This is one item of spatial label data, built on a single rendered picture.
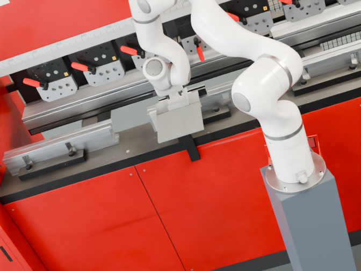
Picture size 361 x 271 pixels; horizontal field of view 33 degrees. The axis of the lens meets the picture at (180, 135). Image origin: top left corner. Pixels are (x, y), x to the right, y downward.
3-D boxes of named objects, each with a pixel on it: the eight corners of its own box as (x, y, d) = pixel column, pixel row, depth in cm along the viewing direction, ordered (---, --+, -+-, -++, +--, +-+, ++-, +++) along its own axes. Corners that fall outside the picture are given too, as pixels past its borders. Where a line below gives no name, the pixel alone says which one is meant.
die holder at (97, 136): (12, 176, 265) (1, 160, 259) (14, 168, 269) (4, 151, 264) (119, 143, 258) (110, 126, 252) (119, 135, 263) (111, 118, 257)
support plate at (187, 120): (158, 143, 228) (157, 141, 227) (156, 105, 249) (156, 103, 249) (204, 129, 225) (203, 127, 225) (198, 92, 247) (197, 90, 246)
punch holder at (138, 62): (138, 72, 237) (122, 36, 227) (138, 62, 244) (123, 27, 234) (174, 61, 235) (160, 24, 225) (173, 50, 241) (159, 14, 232)
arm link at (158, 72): (177, 68, 220) (152, 67, 222) (168, 56, 207) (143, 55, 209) (174, 90, 218) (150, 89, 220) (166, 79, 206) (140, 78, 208)
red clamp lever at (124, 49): (121, 47, 225) (145, 55, 228) (121, 42, 229) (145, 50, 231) (119, 51, 226) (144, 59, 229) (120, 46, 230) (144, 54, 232)
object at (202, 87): (160, 108, 250) (158, 102, 249) (160, 104, 253) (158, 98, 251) (207, 93, 248) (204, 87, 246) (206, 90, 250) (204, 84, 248)
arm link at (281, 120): (311, 120, 178) (294, 52, 164) (272, 158, 170) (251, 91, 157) (279, 111, 186) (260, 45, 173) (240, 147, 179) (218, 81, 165)
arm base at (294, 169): (337, 177, 183) (326, 130, 172) (279, 202, 182) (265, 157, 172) (310, 144, 198) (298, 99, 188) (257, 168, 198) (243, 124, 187)
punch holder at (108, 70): (91, 88, 239) (73, 53, 230) (92, 77, 246) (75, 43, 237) (126, 77, 237) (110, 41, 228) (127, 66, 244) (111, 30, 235)
